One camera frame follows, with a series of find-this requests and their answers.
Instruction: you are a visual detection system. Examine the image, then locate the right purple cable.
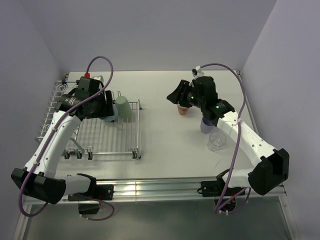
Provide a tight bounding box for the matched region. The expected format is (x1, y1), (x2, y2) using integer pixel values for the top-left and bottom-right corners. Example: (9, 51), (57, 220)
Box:
(199, 62), (252, 215)

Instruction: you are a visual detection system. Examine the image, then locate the lilac cup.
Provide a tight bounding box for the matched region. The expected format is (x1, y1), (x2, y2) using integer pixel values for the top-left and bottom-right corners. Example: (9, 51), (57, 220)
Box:
(200, 116), (215, 134)

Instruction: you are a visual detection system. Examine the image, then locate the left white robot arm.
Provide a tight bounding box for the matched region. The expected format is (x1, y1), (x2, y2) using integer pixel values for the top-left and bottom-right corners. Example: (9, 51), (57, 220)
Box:
(11, 76), (114, 204)

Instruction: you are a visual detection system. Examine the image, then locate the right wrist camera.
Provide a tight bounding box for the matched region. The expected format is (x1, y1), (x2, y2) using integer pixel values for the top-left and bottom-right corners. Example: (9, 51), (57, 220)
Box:
(191, 66), (205, 80)

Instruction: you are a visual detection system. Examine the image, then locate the blue cup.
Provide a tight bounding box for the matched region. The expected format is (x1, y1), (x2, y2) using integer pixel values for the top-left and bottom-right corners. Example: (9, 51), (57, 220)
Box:
(100, 105), (119, 122)

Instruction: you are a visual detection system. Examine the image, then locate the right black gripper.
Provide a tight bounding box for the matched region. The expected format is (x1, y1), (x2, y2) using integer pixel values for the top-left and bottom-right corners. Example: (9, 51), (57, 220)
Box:
(166, 79), (205, 109)

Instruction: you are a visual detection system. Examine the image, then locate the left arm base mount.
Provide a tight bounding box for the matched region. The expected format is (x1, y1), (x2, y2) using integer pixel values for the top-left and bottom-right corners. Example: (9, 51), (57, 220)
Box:
(67, 184), (115, 216)

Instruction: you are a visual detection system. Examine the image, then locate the clear glass tumbler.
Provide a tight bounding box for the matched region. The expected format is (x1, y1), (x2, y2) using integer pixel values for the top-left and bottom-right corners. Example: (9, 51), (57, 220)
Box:
(207, 131), (227, 152)

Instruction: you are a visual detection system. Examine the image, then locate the light green cup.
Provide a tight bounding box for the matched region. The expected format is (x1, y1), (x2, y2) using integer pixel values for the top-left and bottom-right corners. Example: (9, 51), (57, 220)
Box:
(115, 95), (132, 118)

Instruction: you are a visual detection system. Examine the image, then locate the pink mug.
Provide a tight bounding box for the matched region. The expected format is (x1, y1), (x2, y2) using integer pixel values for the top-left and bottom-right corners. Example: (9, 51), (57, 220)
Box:
(177, 104), (190, 116)

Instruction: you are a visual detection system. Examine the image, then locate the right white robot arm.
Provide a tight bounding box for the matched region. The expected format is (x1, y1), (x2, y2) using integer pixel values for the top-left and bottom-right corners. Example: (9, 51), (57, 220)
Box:
(166, 76), (290, 196)

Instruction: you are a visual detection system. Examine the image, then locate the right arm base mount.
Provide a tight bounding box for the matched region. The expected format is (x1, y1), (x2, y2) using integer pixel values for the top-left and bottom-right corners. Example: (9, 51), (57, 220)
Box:
(197, 179), (243, 197)

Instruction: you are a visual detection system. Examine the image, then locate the white wire dish rack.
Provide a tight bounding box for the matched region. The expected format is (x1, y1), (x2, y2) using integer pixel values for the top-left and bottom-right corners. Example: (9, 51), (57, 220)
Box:
(35, 74), (142, 161)

